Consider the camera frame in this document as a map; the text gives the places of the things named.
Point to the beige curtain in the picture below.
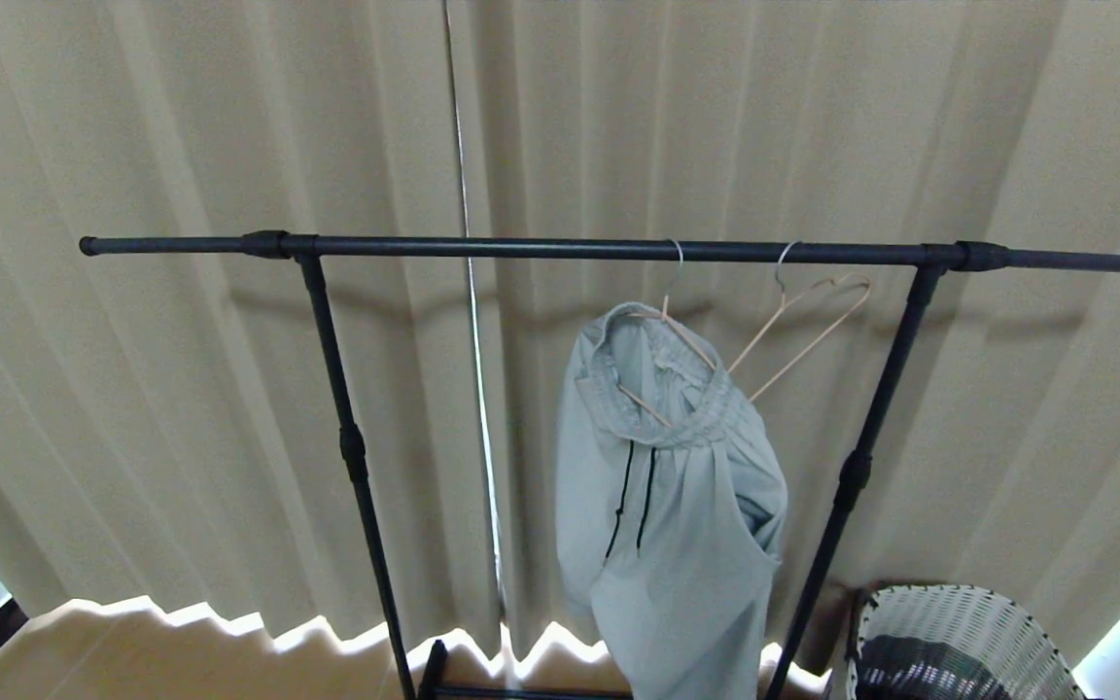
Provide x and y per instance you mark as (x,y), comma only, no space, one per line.
(181,117)

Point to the black clothes rack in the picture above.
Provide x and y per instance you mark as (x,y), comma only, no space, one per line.
(521,248)

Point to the pale grey shorts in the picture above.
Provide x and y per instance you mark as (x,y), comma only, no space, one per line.
(686,544)

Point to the white laundry basket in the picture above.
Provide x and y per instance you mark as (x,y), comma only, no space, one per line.
(959,612)

